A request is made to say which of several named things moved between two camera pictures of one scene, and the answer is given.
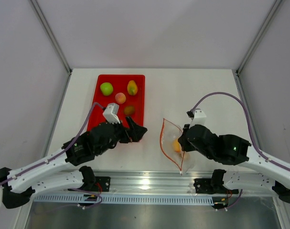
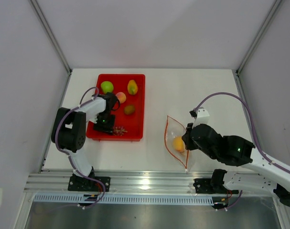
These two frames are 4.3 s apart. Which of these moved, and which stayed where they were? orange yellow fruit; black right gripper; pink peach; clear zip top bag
Moved: clear zip top bag
Stayed: black right gripper; orange yellow fruit; pink peach
